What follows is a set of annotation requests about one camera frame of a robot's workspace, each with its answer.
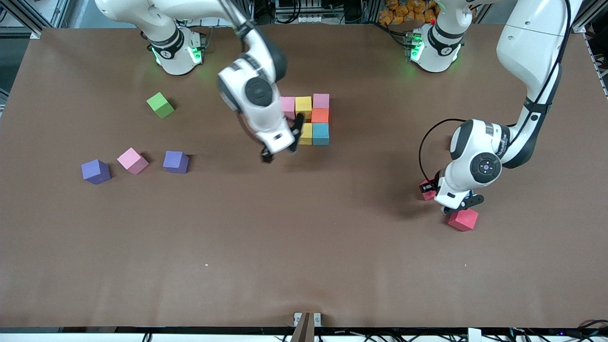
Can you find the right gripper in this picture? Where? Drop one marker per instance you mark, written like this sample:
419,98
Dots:
298,127

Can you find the pink foam block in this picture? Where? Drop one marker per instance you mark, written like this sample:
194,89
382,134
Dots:
289,107
130,159
321,101

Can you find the purple foam block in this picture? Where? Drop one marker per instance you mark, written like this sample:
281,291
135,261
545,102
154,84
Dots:
175,162
95,171

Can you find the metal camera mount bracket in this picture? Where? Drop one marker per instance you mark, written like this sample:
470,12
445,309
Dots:
306,327

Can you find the orange foam block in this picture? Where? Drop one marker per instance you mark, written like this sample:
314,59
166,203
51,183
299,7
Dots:
320,115

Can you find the aluminium frame profile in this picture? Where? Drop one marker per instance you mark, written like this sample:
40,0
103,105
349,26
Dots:
577,26
34,32

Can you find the yellow foam block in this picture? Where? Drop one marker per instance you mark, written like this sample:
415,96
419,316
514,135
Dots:
308,134
304,105

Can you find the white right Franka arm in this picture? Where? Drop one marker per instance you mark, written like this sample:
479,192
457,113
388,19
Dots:
266,118

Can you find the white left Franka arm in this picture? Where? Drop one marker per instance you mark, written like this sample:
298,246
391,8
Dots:
532,47

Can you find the green foam block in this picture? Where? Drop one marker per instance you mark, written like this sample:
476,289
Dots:
160,105

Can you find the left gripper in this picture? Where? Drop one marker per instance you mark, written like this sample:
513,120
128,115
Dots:
432,184

